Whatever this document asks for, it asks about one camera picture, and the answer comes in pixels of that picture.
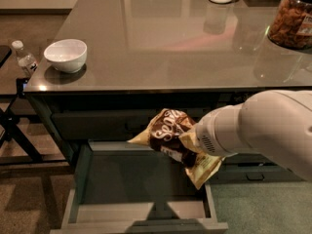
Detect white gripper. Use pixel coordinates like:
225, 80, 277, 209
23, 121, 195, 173
195, 104, 244, 157

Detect dark drawer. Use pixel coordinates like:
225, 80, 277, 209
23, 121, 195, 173
223, 154, 274, 165
52, 109, 160, 141
209, 165, 301, 183

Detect black side table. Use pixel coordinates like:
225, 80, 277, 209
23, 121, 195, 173
0, 78, 43, 163

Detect dark middle right drawer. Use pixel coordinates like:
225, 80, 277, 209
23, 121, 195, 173
223, 154, 274, 165

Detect white ceramic bowl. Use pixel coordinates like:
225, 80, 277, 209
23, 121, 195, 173
44, 39, 88, 73

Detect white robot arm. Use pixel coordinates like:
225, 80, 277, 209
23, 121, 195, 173
195, 90, 312, 181

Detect dark top left drawer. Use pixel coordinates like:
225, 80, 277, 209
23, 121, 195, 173
52, 109, 160, 141

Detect brown chip bag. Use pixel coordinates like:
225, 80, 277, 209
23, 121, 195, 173
129, 108, 224, 189

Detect clear plastic water bottle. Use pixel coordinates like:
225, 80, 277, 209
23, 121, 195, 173
12, 40, 38, 78

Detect clear jar of nuts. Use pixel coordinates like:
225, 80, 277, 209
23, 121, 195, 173
268, 0, 312, 50

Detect open grey middle drawer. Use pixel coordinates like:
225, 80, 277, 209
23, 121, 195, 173
50, 141, 228, 234

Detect dark counter cabinet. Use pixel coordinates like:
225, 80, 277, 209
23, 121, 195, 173
22, 0, 312, 183

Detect dark bottom right drawer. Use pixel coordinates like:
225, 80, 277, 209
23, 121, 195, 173
209, 165, 301, 183

